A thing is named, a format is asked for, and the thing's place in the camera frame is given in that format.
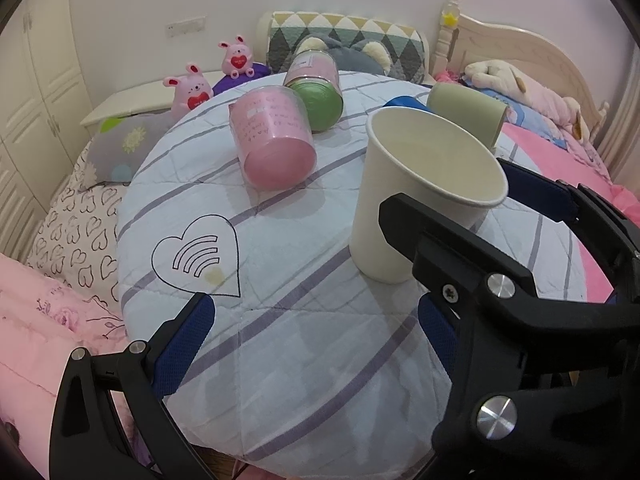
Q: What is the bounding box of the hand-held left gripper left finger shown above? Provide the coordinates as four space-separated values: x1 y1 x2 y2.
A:
50 292 216 480

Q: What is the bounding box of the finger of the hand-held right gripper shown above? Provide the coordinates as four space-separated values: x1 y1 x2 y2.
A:
497 158 640 307
378 192 640 377

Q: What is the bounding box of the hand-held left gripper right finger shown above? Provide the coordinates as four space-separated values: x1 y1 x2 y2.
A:
418 291 640 480

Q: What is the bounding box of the white paper cup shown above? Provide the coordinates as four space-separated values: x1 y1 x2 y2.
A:
348 106 510 284

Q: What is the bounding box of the beige paper cup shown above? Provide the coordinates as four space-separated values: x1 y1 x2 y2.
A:
426 82 509 150

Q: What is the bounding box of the blue cup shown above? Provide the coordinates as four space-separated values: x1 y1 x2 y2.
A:
383 94 431 111

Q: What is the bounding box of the green-bottomed pink cup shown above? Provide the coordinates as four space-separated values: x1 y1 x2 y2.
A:
283 49 345 134

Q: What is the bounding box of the pink plastic cup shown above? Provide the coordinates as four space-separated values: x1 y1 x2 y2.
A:
228 85 319 191

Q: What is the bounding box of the pink bed sheet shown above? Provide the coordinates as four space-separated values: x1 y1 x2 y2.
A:
492 121 640 306

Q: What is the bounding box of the striped quilted table cover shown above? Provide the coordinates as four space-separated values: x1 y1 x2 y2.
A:
116 70 589 479

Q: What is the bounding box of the beige plush toy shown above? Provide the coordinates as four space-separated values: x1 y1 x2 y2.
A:
462 59 582 127

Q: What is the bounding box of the pink floral blanket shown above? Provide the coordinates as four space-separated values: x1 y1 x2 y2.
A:
0 252 151 480

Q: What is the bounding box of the cream wooden headboard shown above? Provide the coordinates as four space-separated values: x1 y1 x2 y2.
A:
432 0 640 187

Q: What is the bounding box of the heart print pillow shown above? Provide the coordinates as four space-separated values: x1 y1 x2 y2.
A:
26 144 127 307

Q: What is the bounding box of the grey flower pillow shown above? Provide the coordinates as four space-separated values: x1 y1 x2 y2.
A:
94 111 177 187

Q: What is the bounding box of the grey plush toy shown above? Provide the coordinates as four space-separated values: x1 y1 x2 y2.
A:
294 34 392 79

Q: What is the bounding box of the triangle pattern bolster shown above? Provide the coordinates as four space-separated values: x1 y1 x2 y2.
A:
256 10 431 84

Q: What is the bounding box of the white bedside table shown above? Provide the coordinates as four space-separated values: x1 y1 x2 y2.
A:
80 70 226 129

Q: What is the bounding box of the large pink bunny toy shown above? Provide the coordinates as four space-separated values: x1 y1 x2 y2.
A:
164 63 211 119

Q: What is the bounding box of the purple cushion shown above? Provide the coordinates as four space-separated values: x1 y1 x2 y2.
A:
212 60 274 97

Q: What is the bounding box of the cream wardrobe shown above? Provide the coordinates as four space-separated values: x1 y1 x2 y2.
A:
0 0 97 264

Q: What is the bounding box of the small pink bunny toy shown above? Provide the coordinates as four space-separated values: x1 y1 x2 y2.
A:
217 35 255 79

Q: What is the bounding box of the white wall socket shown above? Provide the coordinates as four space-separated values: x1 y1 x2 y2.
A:
167 17 206 39

